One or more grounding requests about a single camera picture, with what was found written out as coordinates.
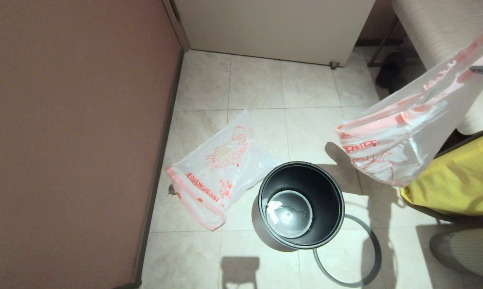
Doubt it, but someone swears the white red-printed trash bag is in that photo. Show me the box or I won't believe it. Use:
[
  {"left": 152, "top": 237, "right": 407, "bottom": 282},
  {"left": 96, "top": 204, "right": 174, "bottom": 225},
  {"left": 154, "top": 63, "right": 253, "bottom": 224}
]
[
  {"left": 165, "top": 110, "right": 282, "bottom": 232},
  {"left": 336, "top": 26, "right": 483, "bottom": 188}
]

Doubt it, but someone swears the black round trash bin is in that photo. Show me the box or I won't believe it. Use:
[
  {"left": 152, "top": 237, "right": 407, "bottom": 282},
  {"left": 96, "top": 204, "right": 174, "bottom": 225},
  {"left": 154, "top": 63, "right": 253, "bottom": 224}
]
[{"left": 252, "top": 161, "right": 345, "bottom": 252}]

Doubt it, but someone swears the grey bin retaining ring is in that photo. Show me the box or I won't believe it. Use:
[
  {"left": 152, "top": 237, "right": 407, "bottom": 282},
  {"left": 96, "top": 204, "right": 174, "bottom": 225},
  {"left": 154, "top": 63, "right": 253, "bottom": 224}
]
[{"left": 313, "top": 214, "right": 382, "bottom": 288}]

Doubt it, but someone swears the yellow nonwoven bag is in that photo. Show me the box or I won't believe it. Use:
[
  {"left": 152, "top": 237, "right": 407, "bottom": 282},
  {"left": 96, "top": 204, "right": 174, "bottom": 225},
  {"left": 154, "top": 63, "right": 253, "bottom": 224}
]
[{"left": 400, "top": 132, "right": 483, "bottom": 217}]

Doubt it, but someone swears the light woodgrain table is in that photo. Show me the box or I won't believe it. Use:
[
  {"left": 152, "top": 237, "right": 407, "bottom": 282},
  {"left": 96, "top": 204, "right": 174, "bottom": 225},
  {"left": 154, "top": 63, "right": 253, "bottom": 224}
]
[{"left": 367, "top": 0, "right": 483, "bottom": 136}]

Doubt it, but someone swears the black slipper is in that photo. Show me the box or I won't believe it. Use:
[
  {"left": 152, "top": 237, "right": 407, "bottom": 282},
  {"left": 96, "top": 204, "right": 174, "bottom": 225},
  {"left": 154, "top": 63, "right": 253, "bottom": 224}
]
[{"left": 375, "top": 52, "right": 410, "bottom": 90}]

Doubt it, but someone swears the grey ribbed cushion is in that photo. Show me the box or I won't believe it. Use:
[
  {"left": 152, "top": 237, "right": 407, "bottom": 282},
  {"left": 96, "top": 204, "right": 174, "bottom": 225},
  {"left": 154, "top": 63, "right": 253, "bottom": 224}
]
[{"left": 429, "top": 227, "right": 483, "bottom": 281}]

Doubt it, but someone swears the white door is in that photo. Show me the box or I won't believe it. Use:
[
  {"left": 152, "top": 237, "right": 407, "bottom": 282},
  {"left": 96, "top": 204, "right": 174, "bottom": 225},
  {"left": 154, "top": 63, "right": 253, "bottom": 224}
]
[{"left": 173, "top": 0, "right": 376, "bottom": 67}]

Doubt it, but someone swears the white paper scrap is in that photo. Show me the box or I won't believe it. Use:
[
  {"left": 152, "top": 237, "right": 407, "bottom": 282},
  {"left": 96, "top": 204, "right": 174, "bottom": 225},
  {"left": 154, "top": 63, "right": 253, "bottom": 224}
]
[{"left": 266, "top": 200, "right": 284, "bottom": 216}]

